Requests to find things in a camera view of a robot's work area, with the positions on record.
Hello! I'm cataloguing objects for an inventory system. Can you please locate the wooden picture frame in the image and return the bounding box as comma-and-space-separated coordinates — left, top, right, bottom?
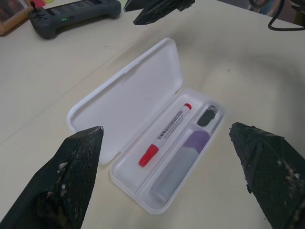
0, 0, 34, 37

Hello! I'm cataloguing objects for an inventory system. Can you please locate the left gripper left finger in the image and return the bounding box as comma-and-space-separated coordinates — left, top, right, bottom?
0, 125, 105, 229

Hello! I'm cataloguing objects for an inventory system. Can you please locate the red whiteboard marker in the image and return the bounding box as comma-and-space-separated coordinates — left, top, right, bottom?
139, 103, 193, 167

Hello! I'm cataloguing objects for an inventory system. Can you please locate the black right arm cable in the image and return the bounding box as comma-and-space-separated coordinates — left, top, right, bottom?
249, 0, 305, 31

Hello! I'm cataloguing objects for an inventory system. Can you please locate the white plastic pencil case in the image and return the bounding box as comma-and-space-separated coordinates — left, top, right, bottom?
66, 37, 226, 215

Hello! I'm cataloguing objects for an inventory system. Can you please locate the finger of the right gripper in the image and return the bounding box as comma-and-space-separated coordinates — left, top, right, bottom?
123, 0, 146, 12
132, 1, 182, 26

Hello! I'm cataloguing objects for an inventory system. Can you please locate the small black plastic object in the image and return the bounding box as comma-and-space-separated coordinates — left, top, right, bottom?
196, 104, 219, 127

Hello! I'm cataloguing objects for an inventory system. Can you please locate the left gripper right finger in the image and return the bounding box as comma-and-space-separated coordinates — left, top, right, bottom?
228, 122, 305, 229

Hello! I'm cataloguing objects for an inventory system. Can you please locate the dark grey game controller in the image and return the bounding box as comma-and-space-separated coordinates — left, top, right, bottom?
28, 0, 122, 40

